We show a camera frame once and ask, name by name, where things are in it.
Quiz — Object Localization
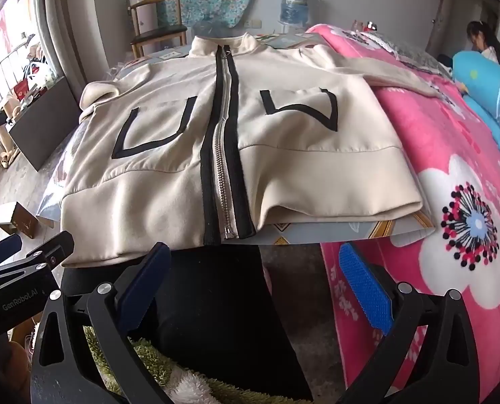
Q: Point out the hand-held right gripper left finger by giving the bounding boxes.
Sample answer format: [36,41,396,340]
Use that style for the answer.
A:
[31,242,179,404]

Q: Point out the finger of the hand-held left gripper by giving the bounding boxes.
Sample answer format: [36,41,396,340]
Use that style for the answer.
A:
[0,233,23,269]
[0,231,74,292]

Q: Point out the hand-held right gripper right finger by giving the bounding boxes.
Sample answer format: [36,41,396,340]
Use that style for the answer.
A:
[338,242,480,404]

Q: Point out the beige zip jacket black trim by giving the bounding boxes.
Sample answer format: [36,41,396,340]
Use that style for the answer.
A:
[60,31,448,268]

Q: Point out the brown cardboard box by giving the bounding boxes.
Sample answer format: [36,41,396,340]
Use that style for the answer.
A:
[0,202,38,238]

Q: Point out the person's black pants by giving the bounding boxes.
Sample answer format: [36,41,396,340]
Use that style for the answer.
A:
[60,244,313,402]

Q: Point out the grey low cabinet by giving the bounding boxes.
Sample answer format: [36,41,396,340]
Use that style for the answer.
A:
[8,76,82,171]

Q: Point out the pink floral blanket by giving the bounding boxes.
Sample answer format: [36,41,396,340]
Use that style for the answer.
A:
[258,23,500,404]

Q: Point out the metal balcony railing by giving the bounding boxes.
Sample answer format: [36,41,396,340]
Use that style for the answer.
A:
[0,31,36,194]

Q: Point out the grey curtain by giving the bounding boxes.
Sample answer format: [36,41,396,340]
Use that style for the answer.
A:
[43,0,84,80]

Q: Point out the grey patterned cloth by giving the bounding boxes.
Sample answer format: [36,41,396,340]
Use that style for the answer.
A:
[351,29,453,78]

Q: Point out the wooden chair dark seat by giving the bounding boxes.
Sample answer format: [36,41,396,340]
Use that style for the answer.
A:
[128,0,188,57]

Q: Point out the blue bolster pillow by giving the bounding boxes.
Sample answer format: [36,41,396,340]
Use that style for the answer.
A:
[452,50,500,169]

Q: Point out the grey mesh cover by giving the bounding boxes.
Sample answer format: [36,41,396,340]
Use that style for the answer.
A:
[191,20,240,39]

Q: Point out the blue water jug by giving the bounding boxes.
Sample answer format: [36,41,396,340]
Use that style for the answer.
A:
[278,0,311,28]

